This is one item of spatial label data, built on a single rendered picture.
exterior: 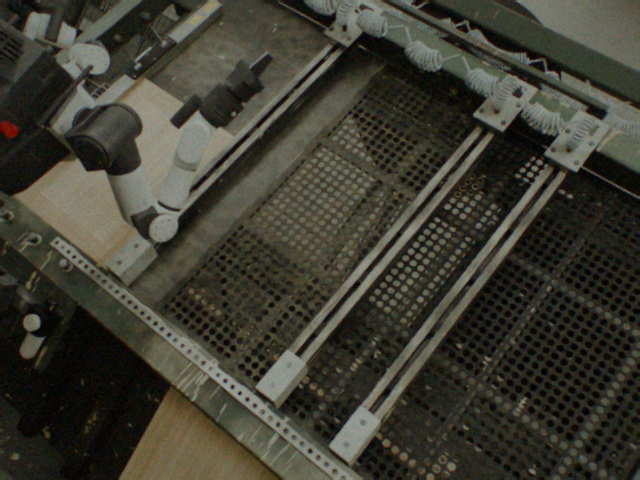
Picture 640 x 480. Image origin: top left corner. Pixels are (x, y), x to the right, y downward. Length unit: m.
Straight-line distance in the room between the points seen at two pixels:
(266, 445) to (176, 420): 0.48
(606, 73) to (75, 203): 1.80
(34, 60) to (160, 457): 1.20
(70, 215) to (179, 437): 0.73
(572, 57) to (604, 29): 4.21
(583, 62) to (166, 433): 1.85
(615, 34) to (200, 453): 5.56
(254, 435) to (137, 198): 0.64
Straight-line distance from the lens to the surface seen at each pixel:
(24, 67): 1.64
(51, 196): 2.27
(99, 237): 2.13
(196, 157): 1.75
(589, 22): 6.89
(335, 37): 2.30
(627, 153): 2.14
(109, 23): 2.61
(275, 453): 1.75
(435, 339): 1.80
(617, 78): 2.63
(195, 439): 2.15
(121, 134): 1.65
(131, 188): 1.73
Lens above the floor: 1.66
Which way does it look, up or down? 12 degrees down
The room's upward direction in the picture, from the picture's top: 30 degrees clockwise
